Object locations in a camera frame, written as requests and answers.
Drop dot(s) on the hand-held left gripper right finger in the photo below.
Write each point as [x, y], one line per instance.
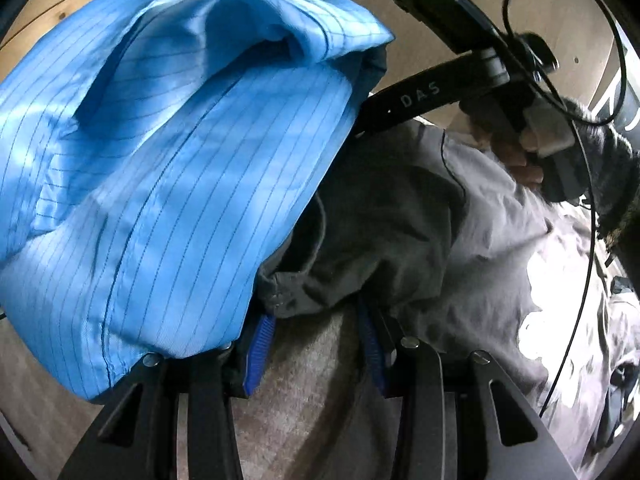
[372, 355]

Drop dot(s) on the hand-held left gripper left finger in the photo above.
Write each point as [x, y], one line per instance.
[257, 355]

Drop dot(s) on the black flower print T-shirt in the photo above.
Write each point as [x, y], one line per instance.
[400, 220]

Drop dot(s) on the blue striped garment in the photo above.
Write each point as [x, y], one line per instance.
[150, 160]

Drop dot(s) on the beige clothes pile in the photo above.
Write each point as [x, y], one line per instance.
[310, 390]

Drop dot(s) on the person's right hand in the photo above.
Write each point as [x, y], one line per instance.
[510, 157]

